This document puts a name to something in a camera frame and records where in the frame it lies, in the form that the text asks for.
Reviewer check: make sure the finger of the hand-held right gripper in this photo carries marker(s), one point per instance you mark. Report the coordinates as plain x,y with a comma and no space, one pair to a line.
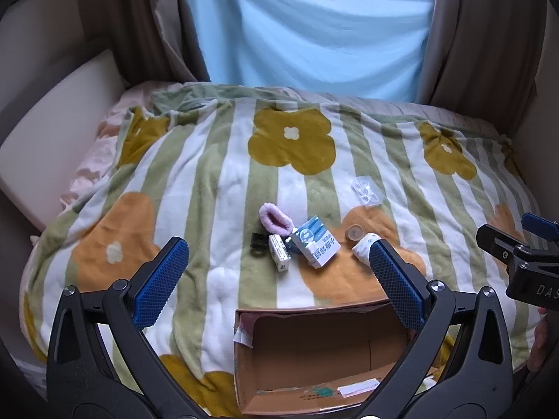
502,244
541,226

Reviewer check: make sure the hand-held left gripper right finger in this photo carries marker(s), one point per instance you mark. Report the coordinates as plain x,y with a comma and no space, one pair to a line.
393,279

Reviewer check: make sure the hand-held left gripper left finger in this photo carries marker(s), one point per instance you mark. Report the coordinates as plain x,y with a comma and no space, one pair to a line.
161,277

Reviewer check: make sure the white patterned tape roll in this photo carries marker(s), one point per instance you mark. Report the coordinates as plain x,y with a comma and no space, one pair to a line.
364,246

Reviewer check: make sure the small beige cylinder jar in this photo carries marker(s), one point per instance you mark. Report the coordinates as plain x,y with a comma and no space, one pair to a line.
353,231

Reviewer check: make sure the white and blue carton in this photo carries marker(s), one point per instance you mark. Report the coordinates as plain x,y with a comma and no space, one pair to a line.
312,244

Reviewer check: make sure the cardboard box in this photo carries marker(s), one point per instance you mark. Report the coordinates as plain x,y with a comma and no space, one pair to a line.
319,349

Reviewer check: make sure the person's right hand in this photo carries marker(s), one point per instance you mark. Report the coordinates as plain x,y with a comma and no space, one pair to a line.
540,340

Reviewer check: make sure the clear plastic packaging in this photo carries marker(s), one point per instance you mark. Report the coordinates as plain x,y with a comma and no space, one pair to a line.
366,190

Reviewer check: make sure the black clip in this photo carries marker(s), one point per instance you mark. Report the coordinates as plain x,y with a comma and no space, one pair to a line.
257,244

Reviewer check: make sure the small white box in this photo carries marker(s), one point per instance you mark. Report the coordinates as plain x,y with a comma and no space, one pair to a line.
278,255

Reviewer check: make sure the floral striped fleece blanket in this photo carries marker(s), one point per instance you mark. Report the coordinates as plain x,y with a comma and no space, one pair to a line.
262,183

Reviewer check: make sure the pale pink bed sheet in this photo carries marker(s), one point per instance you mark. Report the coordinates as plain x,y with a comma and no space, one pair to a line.
94,157

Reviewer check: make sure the white padded cushion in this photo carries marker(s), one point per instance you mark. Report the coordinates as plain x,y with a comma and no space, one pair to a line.
52,139

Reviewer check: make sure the beige curtain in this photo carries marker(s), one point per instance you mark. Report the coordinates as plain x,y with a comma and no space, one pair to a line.
144,22
476,39

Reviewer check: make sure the light blue hanging sheet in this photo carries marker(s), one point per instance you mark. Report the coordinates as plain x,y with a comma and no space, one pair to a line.
305,35

